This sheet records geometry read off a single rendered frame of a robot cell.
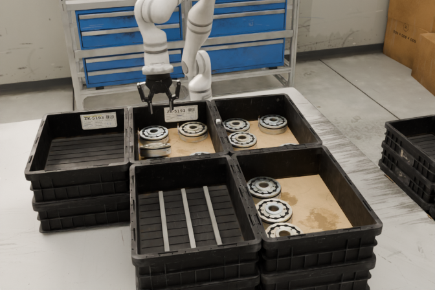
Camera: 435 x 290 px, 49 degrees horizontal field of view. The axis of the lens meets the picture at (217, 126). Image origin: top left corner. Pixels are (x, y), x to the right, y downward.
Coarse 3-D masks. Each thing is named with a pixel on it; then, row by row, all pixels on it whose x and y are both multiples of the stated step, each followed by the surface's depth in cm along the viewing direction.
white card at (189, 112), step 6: (168, 108) 176; (174, 108) 176; (180, 108) 177; (186, 108) 177; (192, 108) 177; (168, 114) 177; (174, 114) 177; (180, 114) 178; (186, 114) 178; (192, 114) 179; (168, 120) 178; (174, 120) 179; (180, 120) 179
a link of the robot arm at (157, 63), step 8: (144, 56) 144; (152, 56) 141; (160, 56) 142; (168, 56) 145; (152, 64) 142; (160, 64) 142; (168, 64) 142; (144, 72) 139; (152, 72) 139; (160, 72) 140; (168, 72) 140
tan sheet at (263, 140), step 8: (256, 120) 184; (256, 128) 179; (288, 128) 179; (256, 136) 174; (264, 136) 174; (272, 136) 174; (280, 136) 173; (288, 136) 173; (264, 144) 168; (272, 144) 168; (280, 144) 168
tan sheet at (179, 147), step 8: (176, 128) 180; (176, 136) 175; (208, 136) 174; (176, 144) 169; (184, 144) 169; (192, 144) 169; (200, 144) 169; (208, 144) 169; (176, 152) 164; (184, 152) 164; (192, 152) 164; (208, 152) 164
